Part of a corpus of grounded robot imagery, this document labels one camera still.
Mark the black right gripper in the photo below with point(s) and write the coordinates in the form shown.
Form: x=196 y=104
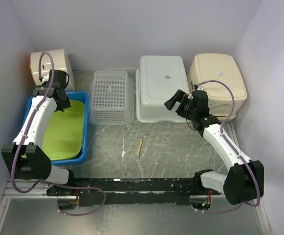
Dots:
x=180 y=96

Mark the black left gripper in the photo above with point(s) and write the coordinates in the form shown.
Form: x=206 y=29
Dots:
x=64 y=105

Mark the blue plastic tray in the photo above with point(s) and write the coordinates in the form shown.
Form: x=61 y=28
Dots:
x=34 y=128

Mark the large white plastic tub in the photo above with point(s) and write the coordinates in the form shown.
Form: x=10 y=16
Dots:
x=157 y=80

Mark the beige perforated laundry basket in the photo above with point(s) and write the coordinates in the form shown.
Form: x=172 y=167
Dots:
x=225 y=87

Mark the white perforated basket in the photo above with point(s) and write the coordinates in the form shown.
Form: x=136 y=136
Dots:
x=111 y=98

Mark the green plastic tray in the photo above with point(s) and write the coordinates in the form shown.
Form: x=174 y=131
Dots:
x=64 y=134

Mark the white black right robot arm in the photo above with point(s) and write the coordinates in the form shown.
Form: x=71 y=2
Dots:
x=244 y=180

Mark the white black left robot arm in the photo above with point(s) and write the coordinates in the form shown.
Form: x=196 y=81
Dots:
x=24 y=157

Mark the cream cylindrical container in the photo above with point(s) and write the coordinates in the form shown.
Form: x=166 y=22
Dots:
x=61 y=62

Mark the small wooden stick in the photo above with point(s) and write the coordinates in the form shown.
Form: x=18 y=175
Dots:
x=139 y=148

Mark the black base bar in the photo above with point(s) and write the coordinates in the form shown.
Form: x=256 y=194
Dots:
x=95 y=191

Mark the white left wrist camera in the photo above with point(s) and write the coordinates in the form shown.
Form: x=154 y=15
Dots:
x=45 y=79

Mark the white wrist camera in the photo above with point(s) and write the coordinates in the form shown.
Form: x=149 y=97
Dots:
x=197 y=87
x=45 y=79

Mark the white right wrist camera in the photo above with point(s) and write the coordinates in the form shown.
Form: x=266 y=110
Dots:
x=197 y=87

